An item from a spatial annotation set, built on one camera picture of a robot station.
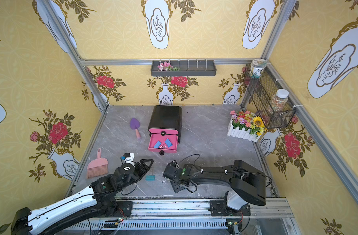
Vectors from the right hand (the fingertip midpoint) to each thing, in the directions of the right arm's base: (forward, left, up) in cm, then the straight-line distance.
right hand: (179, 181), depth 83 cm
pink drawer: (+24, +11, +15) cm, 30 cm away
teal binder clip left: (+1, +17, -1) cm, 17 cm away
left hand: (+6, +17, +12) cm, 21 cm away
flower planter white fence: (+30, -39, +15) cm, 51 cm away
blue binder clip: (+20, +8, +7) cm, 23 cm away
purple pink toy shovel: (+40, +36, 0) cm, 54 cm away
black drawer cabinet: (+34, +9, +16) cm, 39 cm away
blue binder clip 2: (+19, +14, +7) cm, 24 cm away
